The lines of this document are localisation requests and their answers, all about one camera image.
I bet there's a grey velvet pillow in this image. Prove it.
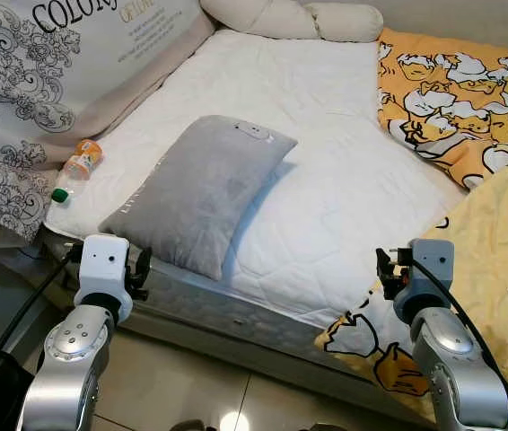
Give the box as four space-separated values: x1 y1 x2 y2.
99 114 299 281

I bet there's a yellow cartoon egg blanket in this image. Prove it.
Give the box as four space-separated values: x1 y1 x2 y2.
315 27 508 428

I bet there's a grey bed base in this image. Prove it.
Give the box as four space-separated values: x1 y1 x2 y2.
0 224 434 427

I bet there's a white quilted mattress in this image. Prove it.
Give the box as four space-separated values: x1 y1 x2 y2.
41 29 469 331

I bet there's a plastic bottle with orange label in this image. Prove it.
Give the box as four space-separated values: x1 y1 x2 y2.
51 139 104 204

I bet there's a robot left leg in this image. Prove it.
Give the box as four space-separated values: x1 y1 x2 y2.
169 418 208 431

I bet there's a beige headboard cushion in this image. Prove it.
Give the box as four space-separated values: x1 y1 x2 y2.
39 13 217 167

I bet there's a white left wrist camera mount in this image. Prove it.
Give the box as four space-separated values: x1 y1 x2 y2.
73 234 132 306

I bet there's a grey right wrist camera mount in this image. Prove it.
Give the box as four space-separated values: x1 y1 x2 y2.
407 239 456 297

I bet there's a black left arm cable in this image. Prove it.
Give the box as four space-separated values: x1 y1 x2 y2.
0 241 84 409

